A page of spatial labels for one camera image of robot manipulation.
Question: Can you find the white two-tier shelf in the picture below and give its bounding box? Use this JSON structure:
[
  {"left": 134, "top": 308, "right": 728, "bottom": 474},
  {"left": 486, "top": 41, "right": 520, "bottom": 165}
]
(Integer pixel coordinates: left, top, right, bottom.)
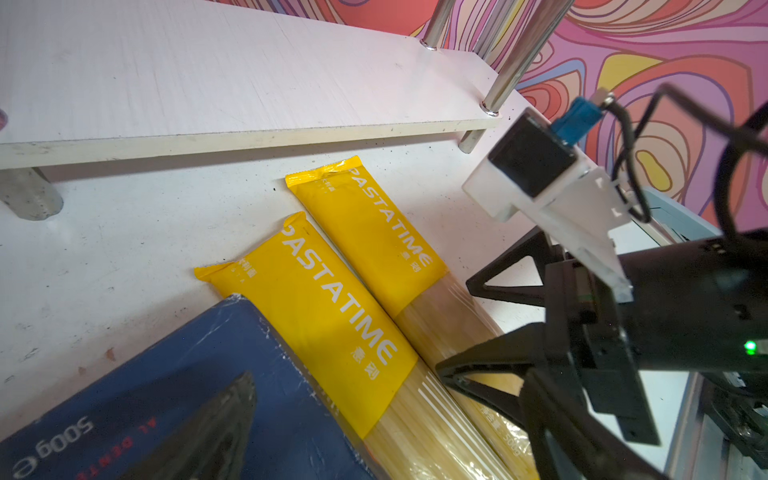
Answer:
[{"left": 1, "top": 1, "right": 570, "bottom": 220}]

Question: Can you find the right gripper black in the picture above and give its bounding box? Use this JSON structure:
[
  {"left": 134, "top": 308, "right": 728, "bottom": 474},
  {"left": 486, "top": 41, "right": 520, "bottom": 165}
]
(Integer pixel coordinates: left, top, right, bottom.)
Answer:
[{"left": 436, "top": 227, "right": 767, "bottom": 445}]

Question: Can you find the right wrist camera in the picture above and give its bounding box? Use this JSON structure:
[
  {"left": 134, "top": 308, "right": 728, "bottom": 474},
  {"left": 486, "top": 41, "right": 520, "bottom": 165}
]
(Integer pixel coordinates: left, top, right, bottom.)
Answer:
[{"left": 463, "top": 89, "right": 633, "bottom": 303}]

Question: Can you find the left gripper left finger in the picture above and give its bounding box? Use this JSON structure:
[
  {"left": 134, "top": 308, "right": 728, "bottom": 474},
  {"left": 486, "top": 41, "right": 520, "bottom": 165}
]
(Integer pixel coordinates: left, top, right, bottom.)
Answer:
[{"left": 121, "top": 372, "right": 257, "bottom": 479}]

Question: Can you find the blue Barilla rigatoni box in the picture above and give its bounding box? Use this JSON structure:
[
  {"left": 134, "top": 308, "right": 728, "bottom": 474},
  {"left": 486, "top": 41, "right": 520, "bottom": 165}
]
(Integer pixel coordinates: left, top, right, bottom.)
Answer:
[{"left": 1, "top": 296, "right": 383, "bottom": 479}]

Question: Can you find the yellow Pastatime bag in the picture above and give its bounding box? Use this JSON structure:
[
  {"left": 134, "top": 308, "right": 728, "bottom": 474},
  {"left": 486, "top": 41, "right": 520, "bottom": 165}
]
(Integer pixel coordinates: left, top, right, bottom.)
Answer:
[
  {"left": 194, "top": 212, "right": 511, "bottom": 479},
  {"left": 286, "top": 157, "right": 537, "bottom": 479}
]

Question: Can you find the grey white stapler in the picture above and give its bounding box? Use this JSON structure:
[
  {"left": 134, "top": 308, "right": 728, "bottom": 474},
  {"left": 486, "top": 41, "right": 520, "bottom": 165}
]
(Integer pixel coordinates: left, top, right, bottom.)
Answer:
[{"left": 636, "top": 186, "right": 721, "bottom": 246}]

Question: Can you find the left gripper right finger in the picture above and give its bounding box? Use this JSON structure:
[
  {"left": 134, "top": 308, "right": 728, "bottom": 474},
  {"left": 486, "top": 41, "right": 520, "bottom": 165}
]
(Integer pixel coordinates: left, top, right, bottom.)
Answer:
[{"left": 519, "top": 369, "right": 666, "bottom": 479}]

